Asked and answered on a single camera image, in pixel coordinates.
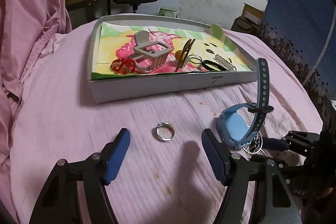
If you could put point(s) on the white shallow cardboard box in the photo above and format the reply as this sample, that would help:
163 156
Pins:
157 87

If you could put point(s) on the brown cardboard box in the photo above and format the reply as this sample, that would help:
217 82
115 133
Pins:
252 14

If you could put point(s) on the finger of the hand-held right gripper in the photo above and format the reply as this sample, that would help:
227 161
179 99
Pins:
273 144
302 138

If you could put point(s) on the blue starry curtain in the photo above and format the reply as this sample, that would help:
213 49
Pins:
296 3

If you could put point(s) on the green plastic stool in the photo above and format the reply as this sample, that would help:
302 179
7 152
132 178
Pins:
168 12

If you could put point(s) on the blue smart watch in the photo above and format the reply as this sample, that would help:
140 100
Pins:
235 127

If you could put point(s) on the wooden clip with yellow bead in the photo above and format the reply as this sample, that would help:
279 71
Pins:
181 56

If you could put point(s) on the pink curtain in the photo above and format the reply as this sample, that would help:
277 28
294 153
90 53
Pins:
31 16

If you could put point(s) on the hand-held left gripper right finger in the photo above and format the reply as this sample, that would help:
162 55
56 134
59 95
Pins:
216 158

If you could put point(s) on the white hair claw clip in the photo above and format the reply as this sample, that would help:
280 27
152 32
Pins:
155 58

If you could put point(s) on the colourful drawing paper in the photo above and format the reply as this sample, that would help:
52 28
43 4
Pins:
113 37

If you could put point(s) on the white wavy hair clip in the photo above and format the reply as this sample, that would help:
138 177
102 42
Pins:
225 64

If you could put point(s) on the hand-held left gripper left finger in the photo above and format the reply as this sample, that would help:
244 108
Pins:
116 158

